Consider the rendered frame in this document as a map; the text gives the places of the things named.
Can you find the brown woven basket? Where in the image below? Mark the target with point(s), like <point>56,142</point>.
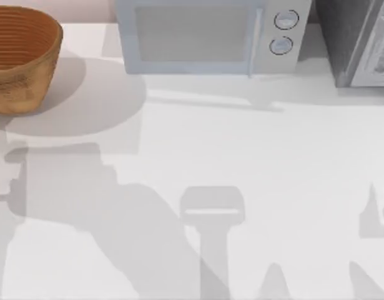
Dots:
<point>29,72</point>

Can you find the pale microwave oven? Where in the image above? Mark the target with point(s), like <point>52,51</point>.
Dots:
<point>283,65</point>

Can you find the round microwave knob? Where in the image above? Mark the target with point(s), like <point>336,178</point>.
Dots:
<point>286,19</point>
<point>281,45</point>

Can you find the pale blue microwave door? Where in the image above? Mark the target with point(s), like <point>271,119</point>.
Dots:
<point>191,37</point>

